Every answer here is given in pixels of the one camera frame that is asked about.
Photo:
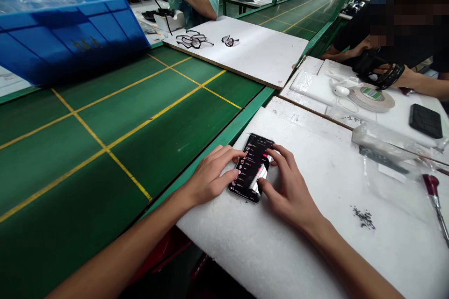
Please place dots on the person's left hand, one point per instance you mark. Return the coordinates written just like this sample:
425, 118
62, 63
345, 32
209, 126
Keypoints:
207, 180

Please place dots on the person's right hand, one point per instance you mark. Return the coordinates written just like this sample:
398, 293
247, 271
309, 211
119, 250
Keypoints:
287, 190

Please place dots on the person's left thumb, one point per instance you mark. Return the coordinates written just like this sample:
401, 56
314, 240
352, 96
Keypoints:
232, 174

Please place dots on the person's left fingers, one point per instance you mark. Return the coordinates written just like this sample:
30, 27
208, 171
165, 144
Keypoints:
229, 153

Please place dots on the person's right fingers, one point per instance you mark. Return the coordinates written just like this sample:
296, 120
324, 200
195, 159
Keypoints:
282, 155

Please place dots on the person's right thumb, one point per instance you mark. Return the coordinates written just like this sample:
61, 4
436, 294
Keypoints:
263, 185

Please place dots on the black smartphone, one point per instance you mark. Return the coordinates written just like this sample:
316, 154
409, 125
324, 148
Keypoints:
252, 169

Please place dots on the white foam mat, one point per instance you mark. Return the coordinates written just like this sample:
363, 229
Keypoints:
280, 250

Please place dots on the flat clear plastic bag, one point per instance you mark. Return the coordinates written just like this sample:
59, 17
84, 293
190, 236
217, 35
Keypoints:
310, 85

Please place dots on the white earbuds case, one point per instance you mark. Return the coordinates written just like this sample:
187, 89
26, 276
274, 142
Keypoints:
341, 91

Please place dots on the clear bag with metal strip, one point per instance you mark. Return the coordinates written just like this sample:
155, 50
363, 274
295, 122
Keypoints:
382, 160

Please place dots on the clear plastic box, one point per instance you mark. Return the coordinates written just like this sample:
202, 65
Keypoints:
382, 138

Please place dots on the pile of small black screws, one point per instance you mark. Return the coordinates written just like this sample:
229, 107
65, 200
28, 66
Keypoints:
363, 217

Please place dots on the white board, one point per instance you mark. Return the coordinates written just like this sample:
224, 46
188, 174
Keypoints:
252, 50

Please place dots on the folded black eyeglasses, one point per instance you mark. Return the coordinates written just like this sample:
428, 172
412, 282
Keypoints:
230, 40

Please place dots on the white foam sheet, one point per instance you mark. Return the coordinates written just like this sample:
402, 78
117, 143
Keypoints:
393, 120

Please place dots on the white tape roll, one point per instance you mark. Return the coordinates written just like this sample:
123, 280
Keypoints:
386, 101

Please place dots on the pile of black eyeglass frames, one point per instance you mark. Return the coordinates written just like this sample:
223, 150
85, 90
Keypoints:
193, 39

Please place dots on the green conveyor belt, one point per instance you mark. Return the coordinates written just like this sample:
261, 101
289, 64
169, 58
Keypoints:
105, 120

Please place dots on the white box with black parts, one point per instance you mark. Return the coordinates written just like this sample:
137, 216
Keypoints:
172, 18

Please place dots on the black rectangular case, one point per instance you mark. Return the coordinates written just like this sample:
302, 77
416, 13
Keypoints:
425, 121

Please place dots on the blue plastic crate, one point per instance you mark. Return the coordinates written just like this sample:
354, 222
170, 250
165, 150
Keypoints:
70, 39

